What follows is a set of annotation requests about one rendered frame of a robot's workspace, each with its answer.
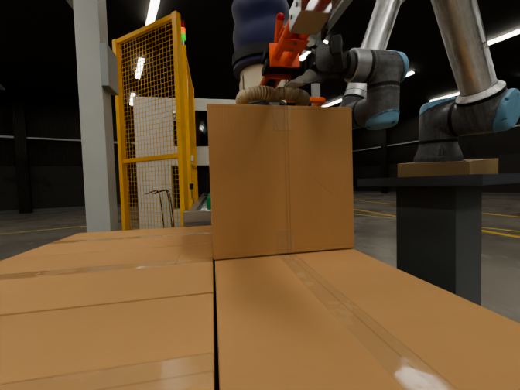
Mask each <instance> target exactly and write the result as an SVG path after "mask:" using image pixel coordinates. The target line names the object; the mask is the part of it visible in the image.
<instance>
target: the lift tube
mask: <svg viewBox="0 0 520 390"><path fill-rule="evenodd" d="M289 10H290V9H289V5H288V2H287V0H234V1H233V3H232V6H231V11H232V15H233V19H234V23H235V25H234V32H233V44H234V51H236V50H237V49H239V48H240V47H242V46H244V45H246V44H249V43H255V42H274V38H275V24H276V16H277V15H278V13H283V15H284V16H285V19H284V24H283V26H286V23H287V22H288V20H289ZM261 58H262V55H254V56H249V57H246V58H244V59H243V60H240V61H239V62H237V63H236V64H235V65H234V76H235V78H237V79H238V80H241V79H240V73H241V72H242V71H243V69H245V68H246V67H248V66H250V65H252V64H256V63H261Z"/></svg>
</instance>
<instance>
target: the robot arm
mask: <svg viewBox="0 0 520 390"><path fill-rule="evenodd" d="M404 1H405V0H376V3H375V7H374V10H373V12H372V14H371V18H370V21H369V23H368V27H367V30H366V33H365V35H364V38H363V41H362V44H361V48H352V49H351V50H350V51H346V52H344V42H343V41H342V36H341V35H336V36H332V37H331V44H330V46H329V45H327V44H326V43H325V42H324V41H321V38H320V37H319V36H316V35H310V36H309V38H308V39H307V40H309V42H308V43H307V45H306V47H305V50H307V51H312V49H315V51H313V52H311V53H308V54H307V56H306V59H305V73H304V74H303V75H302V76H298V77H297V78H296V79H295V80H290V81H289V82H288V83H286V84H285V85H284V87H293V89H296V88H298V87H301V86H304V85H306V84H322V83H323V82H324V81H325V80H326V79H327V78H334V79H340V78H343V79H344V80H345V82H347V83H348V85H347V88H346V91H345V93H344V96H343V97H342V100H341V103H340V106H339V107H346V108H351V115H352V130H354V129H358V128H366V129H368V130H380V129H383V128H391V127H393V126H395V125H396V124H397V123H398V121H399V113H400V111H399V93H400V83H401V82H403V81H404V79H405V77H406V75H407V73H408V69H409V60H408V57H407V56H406V55H405V54H404V53H403V52H399V51H396V50H385V49H386V46H387V44H388V40H389V37H390V35H391V32H392V28H393V26H394V23H395V19H396V16H397V15H398V12H399V8H400V5H401V4H402V3H403V2H404ZM430 1H431V3H432V6H433V11H434V13H435V16H436V20H437V23H438V26H439V28H440V33H441V36H442V38H443V43H444V46H445V48H446V53H447V56H448V58H449V61H450V65H451V68H452V71H453V75H454V78H455V81H456V83H457V88H458V91H459V95H458V96H457V97H449V98H447V97H445V98H441V99H438V100H435V101H431V102H428V103H425V104H424V105H423V106H422V107H421V108H420V110H419V148H418V149H417V152H416V155H415V157H414V160H413V162H414V163H441V162H455V161H463V160H464V156H463V153H462V152H461V150H460V147H459V145H458V136H465V135H479V134H486V133H496V132H502V131H507V130H509V129H511V128H513V127H514V126H515V124H516V123H517V121H518V119H519V117H520V91H519V89H516V88H511V89H507V85H506V83H505V82H504V81H503V80H498V79H497V78H496V74H495V71H494V65H493V62H492V59H491V53H490V50H489V46H488V41H487V37H486V34H485V31H484V25H483V22H482V18H481V14H480V10H479V7H478V3H477V0H430Z"/></svg>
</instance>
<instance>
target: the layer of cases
mask: <svg viewBox="0 0 520 390"><path fill-rule="evenodd" d="M215 283H216V297H215ZM216 305H217V320H216ZM217 350H218V371H217ZM218 372H219V390H520V323H517V322H515V321H514V320H510V319H508V318H507V317H504V316H502V315H500V314H497V313H495V312H493V311H491V310H488V309H486V308H484V307H482V306H479V305H477V304H475V303H472V302H471V301H469V300H466V299H464V298H462V297H459V296H457V295H455V294H452V293H451V292H448V291H446V290H444V289H441V288H440V287H437V286H435V285H433V284H430V283H428V282H426V281H424V280H421V279H419V278H417V277H415V276H413V275H410V274H408V273H406V272H403V271H402V270H399V269H397V268H395V267H392V266H390V265H388V264H385V263H384V262H381V261H379V260H377V259H375V258H372V257H370V256H368V255H366V254H363V253H361V252H359V251H356V250H354V249H352V248H342V249H334V250H325V251H308V252H298V253H289V254H281V255H263V256H254V257H245V258H228V259H219V260H215V277H214V260H213V243H212V225H207V226H193V227H168V228H155V229H142V230H128V231H102V232H89V233H78V234H74V235H72V236H70V237H67V238H63V239H60V240H59V241H55V242H52V243H49V244H48V245H44V246H41V247H38V248H35V249H33V250H30V251H26V252H24V253H22V254H19V255H15V256H13V257H11V258H7V259H4V260H1V261H0V390H218Z"/></svg>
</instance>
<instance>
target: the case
mask: <svg viewBox="0 0 520 390"><path fill-rule="evenodd" d="M207 130H208V149H209V168H210V205H211V224H212V243H213V260H219V259H228V258H245V257H254V256H263V255H281V254H289V253H298V252H308V251H325V250H334V249H342V248H354V195H353V156H352V115H351V108H346V107H317V106H289V105H260V104H207Z"/></svg>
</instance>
